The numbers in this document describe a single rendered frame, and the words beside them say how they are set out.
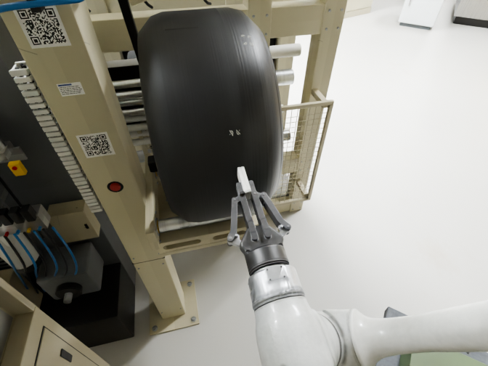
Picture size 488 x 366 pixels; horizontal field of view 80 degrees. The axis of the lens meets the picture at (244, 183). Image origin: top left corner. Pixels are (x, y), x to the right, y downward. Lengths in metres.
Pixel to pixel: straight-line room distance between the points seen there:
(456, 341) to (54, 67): 0.86
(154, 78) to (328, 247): 1.68
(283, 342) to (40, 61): 0.71
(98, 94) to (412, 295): 1.91
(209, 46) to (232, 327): 1.46
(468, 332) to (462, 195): 2.39
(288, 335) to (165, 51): 0.58
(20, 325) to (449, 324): 0.95
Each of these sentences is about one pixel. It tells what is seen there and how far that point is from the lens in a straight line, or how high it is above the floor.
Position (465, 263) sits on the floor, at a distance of 2.41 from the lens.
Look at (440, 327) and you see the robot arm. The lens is 0.53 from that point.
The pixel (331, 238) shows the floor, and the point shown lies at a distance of 2.14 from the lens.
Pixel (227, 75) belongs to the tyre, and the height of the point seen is 1.42.
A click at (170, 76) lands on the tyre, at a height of 1.43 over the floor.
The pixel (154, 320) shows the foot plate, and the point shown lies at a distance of 1.86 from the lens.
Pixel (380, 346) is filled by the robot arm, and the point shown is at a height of 1.17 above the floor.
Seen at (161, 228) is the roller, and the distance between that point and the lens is 1.01.
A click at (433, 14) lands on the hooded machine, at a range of 6.26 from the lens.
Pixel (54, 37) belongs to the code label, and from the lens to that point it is 0.76.
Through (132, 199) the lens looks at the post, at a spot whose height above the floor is 0.99.
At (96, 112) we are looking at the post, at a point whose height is 1.31.
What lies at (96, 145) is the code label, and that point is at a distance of 0.88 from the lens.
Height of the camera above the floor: 1.70
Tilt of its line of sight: 45 degrees down
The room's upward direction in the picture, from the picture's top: straight up
